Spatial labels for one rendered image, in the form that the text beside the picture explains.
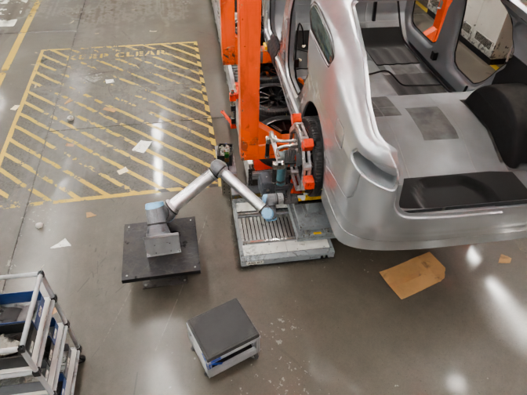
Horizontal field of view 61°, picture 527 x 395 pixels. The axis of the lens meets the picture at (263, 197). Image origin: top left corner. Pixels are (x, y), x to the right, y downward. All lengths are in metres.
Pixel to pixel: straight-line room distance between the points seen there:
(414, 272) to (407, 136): 1.18
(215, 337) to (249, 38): 2.19
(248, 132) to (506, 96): 2.09
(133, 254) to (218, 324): 0.97
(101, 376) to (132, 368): 0.22
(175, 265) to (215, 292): 0.43
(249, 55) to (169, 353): 2.33
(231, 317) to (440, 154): 2.05
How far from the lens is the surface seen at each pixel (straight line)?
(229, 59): 5.78
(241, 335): 3.19
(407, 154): 3.74
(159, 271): 3.61
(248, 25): 3.55
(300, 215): 4.09
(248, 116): 3.91
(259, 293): 3.79
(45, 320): 2.99
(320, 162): 3.41
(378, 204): 2.77
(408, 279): 4.10
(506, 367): 3.93
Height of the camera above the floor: 3.09
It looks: 43 degrees down
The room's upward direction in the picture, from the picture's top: 2 degrees clockwise
